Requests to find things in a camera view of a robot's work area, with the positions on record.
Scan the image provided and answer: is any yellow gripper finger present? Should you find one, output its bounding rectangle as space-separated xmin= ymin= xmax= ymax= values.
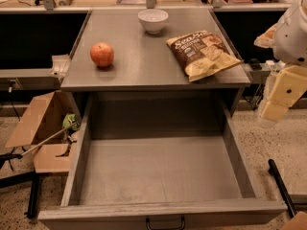
xmin=259 ymin=65 xmax=307 ymax=122
xmin=254 ymin=25 xmax=276 ymax=48

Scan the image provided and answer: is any red apple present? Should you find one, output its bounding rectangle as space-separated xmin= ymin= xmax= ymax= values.
xmin=90 ymin=42 xmax=114 ymax=67

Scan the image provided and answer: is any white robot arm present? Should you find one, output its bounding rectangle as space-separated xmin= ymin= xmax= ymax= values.
xmin=254 ymin=0 xmax=307 ymax=127

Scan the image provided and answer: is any open grey top drawer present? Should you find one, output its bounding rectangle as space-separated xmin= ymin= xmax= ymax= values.
xmin=37 ymin=93 xmax=288 ymax=230

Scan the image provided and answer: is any white power strip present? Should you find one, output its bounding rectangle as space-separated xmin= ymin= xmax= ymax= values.
xmin=266 ymin=60 xmax=286 ymax=72

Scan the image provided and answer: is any brown yellow chip bag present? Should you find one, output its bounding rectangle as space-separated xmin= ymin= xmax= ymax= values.
xmin=166 ymin=31 xmax=241 ymax=82

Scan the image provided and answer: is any black bar right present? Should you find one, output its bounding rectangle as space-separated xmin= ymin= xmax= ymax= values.
xmin=268 ymin=159 xmax=296 ymax=219

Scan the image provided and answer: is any white ceramic bowl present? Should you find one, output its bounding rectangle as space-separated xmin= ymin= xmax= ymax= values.
xmin=138 ymin=9 xmax=169 ymax=34

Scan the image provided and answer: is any cardboard corner bottom right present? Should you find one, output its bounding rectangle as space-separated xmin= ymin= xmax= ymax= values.
xmin=280 ymin=212 xmax=307 ymax=230

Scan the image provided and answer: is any grey metal cabinet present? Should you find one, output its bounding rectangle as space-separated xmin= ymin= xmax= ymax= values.
xmin=59 ymin=7 xmax=252 ymax=139

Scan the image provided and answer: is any green object in box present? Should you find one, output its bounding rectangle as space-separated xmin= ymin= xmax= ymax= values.
xmin=62 ymin=113 xmax=80 ymax=131

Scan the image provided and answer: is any thin metal rod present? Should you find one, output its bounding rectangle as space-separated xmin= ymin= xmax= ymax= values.
xmin=18 ymin=122 xmax=78 ymax=158

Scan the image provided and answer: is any brown cardboard box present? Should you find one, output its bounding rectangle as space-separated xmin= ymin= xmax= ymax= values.
xmin=5 ymin=91 xmax=81 ymax=173

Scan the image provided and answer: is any black stand leg left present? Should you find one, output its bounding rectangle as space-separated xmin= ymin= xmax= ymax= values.
xmin=25 ymin=173 xmax=40 ymax=219

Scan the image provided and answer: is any black drawer handle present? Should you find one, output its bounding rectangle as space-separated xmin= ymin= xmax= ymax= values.
xmin=145 ymin=217 xmax=186 ymax=230

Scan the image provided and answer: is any white plastic bracket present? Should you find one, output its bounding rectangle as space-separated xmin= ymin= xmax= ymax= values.
xmin=48 ymin=55 xmax=71 ymax=78

